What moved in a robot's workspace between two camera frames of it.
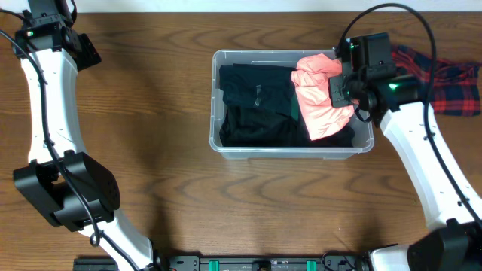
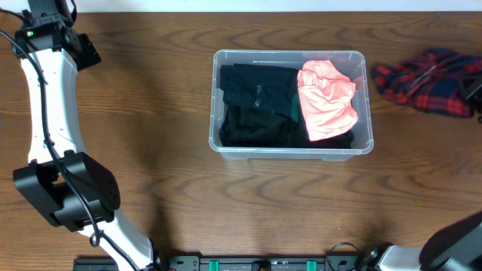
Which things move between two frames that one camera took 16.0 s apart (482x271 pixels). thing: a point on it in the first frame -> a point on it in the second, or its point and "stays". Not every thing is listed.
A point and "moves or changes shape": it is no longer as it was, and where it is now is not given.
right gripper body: x=349 y=91 -> x=475 y=98
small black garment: x=264 y=88 stays
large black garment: x=248 y=126 stays
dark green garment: x=294 y=107 stays
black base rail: x=238 y=262 stays
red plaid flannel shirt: x=456 y=85 moves or changes shape
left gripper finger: x=87 y=55 stays
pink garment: x=312 y=80 moves or changes shape
